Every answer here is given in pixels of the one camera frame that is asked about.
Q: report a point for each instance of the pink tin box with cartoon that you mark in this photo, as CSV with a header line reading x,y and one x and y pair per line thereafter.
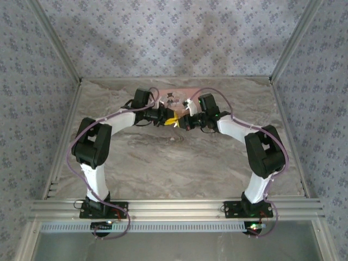
x,y
178,93

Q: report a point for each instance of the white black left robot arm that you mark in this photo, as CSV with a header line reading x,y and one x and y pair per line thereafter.
x,y
93,144

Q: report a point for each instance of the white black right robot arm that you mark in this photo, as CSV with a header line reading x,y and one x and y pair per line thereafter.
x,y
262,152

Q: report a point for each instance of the grey metal shelf panel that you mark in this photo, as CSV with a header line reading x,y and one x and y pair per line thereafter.
x,y
174,247

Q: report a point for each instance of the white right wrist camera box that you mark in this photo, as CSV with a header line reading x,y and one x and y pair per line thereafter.
x,y
191,106

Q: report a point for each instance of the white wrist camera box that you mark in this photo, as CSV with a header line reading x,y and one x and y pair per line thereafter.
x,y
161,104
191,106

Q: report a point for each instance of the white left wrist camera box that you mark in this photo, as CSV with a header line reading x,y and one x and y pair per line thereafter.
x,y
161,104

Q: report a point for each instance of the aluminium back frame rail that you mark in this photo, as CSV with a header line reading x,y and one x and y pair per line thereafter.
x,y
108,78

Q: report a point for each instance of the aluminium side frame rail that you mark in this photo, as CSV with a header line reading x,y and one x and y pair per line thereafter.
x,y
285,127
63,141

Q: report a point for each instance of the aluminium front frame rail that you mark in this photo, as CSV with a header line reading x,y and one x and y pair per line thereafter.
x,y
174,208

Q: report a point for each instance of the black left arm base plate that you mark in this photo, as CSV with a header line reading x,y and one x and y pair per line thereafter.
x,y
122,210

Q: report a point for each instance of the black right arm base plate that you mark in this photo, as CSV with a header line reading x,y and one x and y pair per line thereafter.
x,y
231,210

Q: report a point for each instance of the aluminium frame upright post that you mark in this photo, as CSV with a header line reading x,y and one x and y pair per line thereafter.
x,y
296,38
54,38

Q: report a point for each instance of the aluminium frame leg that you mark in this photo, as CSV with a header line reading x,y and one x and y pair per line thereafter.
x,y
326,242
27,242

